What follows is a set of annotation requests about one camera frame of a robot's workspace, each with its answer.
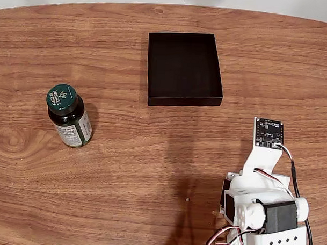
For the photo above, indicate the green pill bottle white label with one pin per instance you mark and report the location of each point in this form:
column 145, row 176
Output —
column 69, row 116

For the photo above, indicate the shallow black box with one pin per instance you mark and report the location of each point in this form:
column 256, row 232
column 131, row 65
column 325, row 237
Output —
column 181, row 72

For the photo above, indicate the black camera board white mount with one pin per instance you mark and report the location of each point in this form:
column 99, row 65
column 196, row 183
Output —
column 269, row 133

